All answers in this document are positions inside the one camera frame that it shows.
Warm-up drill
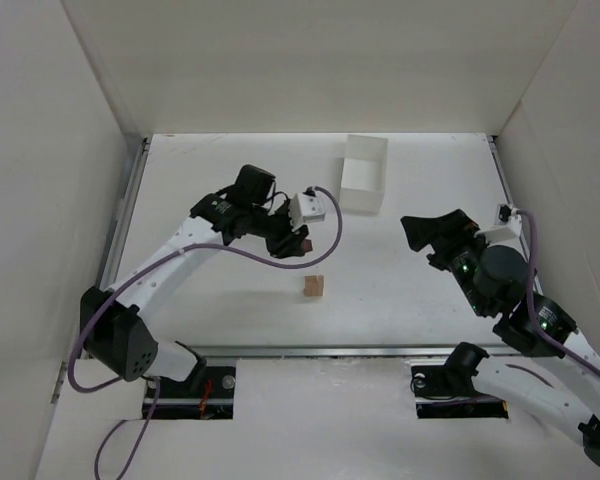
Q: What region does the light wood block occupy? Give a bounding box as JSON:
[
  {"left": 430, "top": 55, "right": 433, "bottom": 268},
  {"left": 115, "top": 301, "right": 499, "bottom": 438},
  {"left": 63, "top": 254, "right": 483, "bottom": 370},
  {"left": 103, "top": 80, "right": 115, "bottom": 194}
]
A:
[{"left": 303, "top": 275, "right": 325, "bottom": 301}]

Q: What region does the white perforated box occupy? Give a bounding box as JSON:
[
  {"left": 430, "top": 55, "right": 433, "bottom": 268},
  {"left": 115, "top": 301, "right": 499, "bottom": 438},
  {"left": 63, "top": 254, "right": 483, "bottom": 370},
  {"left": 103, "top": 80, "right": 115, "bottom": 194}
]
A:
[{"left": 339, "top": 135, "right": 388, "bottom": 215}]

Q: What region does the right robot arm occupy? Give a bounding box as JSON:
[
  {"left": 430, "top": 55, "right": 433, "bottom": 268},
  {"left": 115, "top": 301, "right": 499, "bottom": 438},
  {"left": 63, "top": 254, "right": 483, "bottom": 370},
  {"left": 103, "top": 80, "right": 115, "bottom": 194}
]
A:
[{"left": 400, "top": 204, "right": 600, "bottom": 468}]

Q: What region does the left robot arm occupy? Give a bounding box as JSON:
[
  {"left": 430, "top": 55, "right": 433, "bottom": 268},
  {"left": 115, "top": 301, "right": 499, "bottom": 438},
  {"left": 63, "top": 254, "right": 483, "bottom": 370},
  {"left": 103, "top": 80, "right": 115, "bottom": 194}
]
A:
[{"left": 80, "top": 165, "right": 312, "bottom": 382}]

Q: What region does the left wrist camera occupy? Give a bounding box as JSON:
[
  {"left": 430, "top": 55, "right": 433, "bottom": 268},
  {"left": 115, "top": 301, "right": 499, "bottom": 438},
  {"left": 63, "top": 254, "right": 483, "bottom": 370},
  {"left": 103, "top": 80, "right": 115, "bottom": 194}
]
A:
[{"left": 288, "top": 187, "right": 326, "bottom": 231}]

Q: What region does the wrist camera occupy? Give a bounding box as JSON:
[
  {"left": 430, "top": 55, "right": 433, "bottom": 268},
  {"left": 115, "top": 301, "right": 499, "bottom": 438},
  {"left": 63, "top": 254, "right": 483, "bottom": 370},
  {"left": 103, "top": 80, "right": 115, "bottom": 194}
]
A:
[
  {"left": 475, "top": 203, "right": 522, "bottom": 243},
  {"left": 288, "top": 187, "right": 326, "bottom": 231}
]

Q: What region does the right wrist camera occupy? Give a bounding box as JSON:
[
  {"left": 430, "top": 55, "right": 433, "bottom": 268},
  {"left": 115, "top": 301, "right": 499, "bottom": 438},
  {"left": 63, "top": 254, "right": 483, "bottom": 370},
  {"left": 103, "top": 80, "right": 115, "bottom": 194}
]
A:
[{"left": 475, "top": 203, "right": 522, "bottom": 243}]

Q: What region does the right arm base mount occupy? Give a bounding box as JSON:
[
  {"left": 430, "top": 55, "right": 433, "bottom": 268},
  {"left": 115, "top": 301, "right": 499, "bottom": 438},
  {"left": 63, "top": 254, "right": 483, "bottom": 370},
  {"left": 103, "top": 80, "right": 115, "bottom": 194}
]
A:
[{"left": 410, "top": 365, "right": 509, "bottom": 420}]

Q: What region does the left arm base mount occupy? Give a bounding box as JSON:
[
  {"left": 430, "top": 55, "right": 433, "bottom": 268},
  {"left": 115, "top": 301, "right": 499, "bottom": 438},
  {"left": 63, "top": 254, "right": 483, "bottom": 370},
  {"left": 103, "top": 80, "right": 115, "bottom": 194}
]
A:
[{"left": 151, "top": 362, "right": 237, "bottom": 420}]

